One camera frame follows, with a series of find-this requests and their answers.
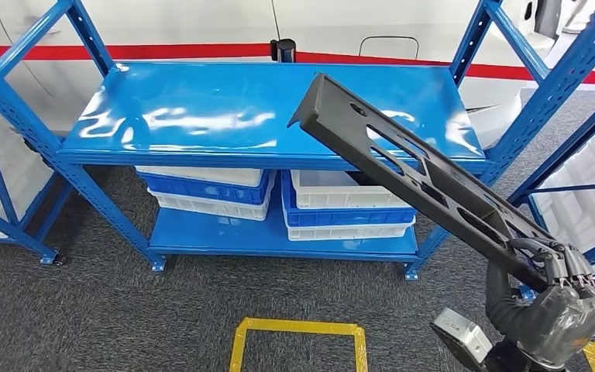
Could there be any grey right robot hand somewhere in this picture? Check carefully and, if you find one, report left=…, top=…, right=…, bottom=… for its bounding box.
left=484, top=238, right=595, bottom=370

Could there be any black plastic plate bracket part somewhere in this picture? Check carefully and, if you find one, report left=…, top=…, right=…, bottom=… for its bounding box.
left=286, top=72, right=595, bottom=341

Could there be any blue metal shelf rack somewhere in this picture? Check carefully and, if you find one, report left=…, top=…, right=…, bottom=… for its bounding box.
left=0, top=86, right=68, bottom=267
left=0, top=0, right=595, bottom=282
left=507, top=86, right=595, bottom=302

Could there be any white car red stripe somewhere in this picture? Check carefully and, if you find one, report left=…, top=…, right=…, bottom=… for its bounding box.
left=0, top=0, right=595, bottom=151

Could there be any black cylindrical post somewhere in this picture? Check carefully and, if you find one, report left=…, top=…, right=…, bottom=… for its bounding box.
left=270, top=37, right=298, bottom=64

